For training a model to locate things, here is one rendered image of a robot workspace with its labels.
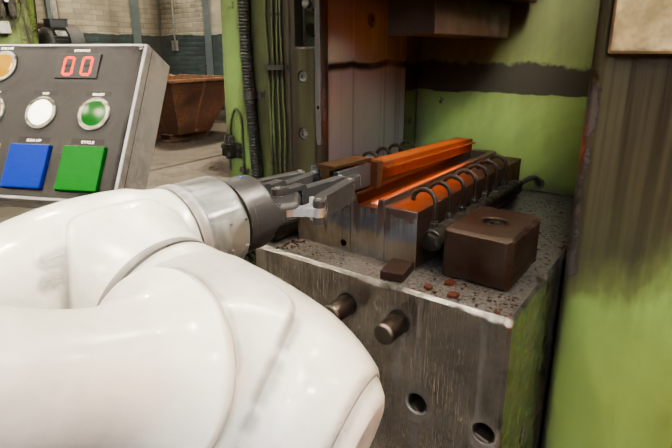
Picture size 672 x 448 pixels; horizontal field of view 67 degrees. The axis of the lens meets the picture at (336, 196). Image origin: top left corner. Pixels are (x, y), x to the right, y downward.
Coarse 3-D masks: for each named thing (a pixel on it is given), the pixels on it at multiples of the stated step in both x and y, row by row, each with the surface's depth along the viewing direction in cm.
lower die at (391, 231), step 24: (456, 168) 84; (480, 168) 88; (408, 192) 72; (456, 192) 73; (480, 192) 81; (336, 216) 72; (360, 216) 70; (384, 216) 67; (408, 216) 65; (312, 240) 76; (336, 240) 73; (360, 240) 70; (384, 240) 68; (408, 240) 66
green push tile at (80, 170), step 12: (72, 156) 81; (84, 156) 81; (96, 156) 80; (60, 168) 81; (72, 168) 80; (84, 168) 80; (96, 168) 80; (60, 180) 80; (72, 180) 80; (84, 180) 79; (96, 180) 79; (84, 192) 80; (96, 192) 79
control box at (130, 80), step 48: (0, 48) 90; (48, 48) 88; (96, 48) 86; (144, 48) 85; (0, 96) 87; (48, 96) 86; (96, 96) 84; (144, 96) 85; (48, 144) 83; (96, 144) 82; (144, 144) 86; (0, 192) 82; (48, 192) 81
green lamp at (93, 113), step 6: (90, 102) 84; (96, 102) 83; (84, 108) 83; (90, 108) 83; (96, 108) 83; (102, 108) 83; (84, 114) 83; (90, 114) 83; (96, 114) 83; (102, 114) 82; (84, 120) 83; (90, 120) 82; (96, 120) 82
